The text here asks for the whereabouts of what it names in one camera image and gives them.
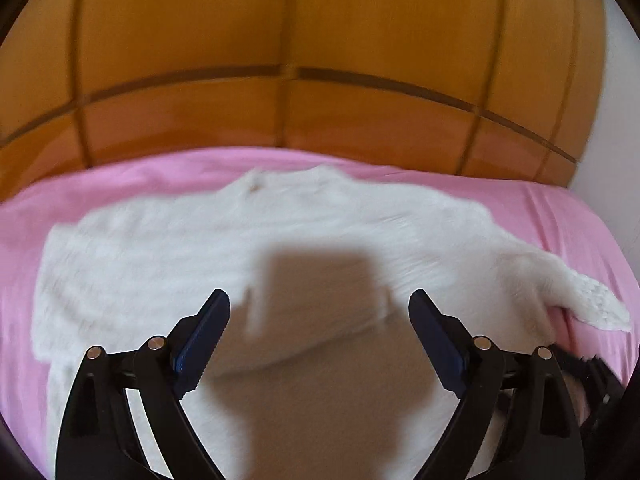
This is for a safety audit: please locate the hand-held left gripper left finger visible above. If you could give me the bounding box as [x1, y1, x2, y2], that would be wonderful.
[55, 288, 231, 480]

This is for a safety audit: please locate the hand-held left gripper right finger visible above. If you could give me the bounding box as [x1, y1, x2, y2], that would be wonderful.
[408, 288, 586, 480]

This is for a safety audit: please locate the white knit sweater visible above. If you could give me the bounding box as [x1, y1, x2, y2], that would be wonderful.
[32, 165, 632, 480]

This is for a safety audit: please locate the pink bed sheet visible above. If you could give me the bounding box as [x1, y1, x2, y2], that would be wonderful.
[0, 146, 640, 480]

